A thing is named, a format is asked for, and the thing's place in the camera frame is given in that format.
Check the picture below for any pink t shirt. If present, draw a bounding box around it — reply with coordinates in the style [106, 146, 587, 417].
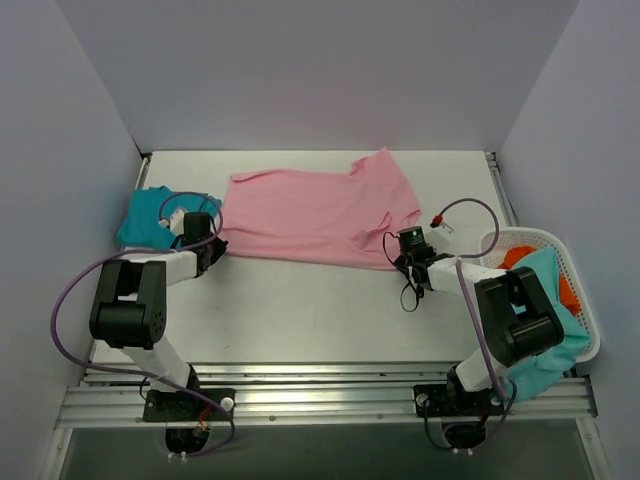
[222, 149, 421, 270]

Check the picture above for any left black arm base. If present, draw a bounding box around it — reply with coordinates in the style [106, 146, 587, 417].
[142, 387, 236, 454]

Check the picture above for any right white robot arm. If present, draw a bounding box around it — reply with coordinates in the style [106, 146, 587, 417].
[394, 226, 564, 413]

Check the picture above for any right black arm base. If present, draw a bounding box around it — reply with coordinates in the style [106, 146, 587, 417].
[413, 370, 506, 455]

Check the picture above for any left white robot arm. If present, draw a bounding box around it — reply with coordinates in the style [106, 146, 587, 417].
[89, 212, 228, 419]

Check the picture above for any folded teal t shirt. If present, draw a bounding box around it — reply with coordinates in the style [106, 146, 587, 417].
[116, 186, 222, 250]

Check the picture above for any white plastic laundry basket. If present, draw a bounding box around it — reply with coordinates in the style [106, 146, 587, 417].
[480, 227, 601, 364]

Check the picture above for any orange t shirt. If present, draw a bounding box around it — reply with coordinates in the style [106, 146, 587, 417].
[499, 245, 581, 316]

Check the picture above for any light turquoise t shirt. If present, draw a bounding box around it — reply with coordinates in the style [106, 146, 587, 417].
[508, 247, 590, 402]

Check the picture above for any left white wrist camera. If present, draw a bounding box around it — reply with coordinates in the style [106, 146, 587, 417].
[158, 208, 186, 236]

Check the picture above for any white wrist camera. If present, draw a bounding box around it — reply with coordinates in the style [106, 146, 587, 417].
[430, 214, 455, 238]
[158, 208, 186, 236]

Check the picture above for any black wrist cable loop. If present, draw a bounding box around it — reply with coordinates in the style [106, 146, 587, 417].
[382, 230, 426, 313]

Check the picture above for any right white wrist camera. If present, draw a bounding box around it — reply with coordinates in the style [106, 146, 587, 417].
[430, 214, 455, 238]

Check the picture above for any aluminium mounting rail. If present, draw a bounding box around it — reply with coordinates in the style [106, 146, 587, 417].
[55, 360, 599, 429]

